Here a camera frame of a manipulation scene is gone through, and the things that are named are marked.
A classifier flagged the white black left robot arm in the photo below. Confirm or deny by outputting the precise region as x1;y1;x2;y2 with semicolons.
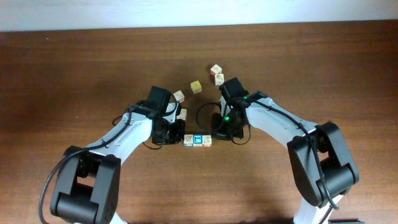
49;86;185;223

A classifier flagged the wooden block red picture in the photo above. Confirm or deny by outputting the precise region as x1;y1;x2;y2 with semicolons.
202;135;212;147

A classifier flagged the wooden block red side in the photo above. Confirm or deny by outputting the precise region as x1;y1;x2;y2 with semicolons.
174;90;185;103

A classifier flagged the wooden block blue side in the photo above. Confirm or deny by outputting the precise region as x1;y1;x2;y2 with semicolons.
183;134;193;146

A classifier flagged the wooden block plain picture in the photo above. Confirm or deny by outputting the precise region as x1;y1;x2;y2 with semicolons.
214;73;224;86

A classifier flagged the plain wooden block lower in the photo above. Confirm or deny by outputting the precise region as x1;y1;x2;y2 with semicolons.
176;109;187;121

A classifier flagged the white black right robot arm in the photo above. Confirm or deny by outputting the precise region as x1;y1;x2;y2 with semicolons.
211;78;359;223

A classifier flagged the yellow wooden block left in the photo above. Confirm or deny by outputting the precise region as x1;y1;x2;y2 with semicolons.
190;80;202;94

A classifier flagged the blue letter wooden block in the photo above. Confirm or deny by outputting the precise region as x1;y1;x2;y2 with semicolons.
193;134;203;147

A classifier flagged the wooden block red top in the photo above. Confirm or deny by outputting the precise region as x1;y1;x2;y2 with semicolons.
210;64;222;77

